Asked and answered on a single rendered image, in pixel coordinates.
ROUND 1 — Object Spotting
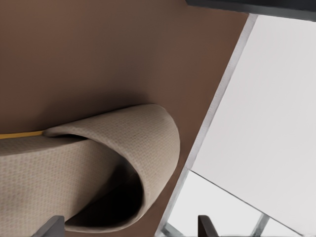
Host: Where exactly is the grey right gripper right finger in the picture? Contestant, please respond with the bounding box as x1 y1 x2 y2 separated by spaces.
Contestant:
198 214 219 237

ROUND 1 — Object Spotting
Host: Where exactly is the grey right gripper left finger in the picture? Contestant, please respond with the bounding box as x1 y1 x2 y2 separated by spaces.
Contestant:
34 215 66 237

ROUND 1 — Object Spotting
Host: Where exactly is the beige knit shoe, yellow sole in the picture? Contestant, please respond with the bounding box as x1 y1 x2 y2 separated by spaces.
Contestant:
0 103 180 234

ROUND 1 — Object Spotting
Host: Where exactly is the silver frame post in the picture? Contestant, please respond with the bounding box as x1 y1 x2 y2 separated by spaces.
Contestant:
250 212 271 237
160 223 185 237

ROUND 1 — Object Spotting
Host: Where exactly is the silver table edge rail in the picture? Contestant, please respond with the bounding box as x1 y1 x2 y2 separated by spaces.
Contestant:
155 12 259 237

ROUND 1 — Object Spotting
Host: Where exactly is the dark grey frame beam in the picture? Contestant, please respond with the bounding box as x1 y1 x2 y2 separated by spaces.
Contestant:
185 0 316 18

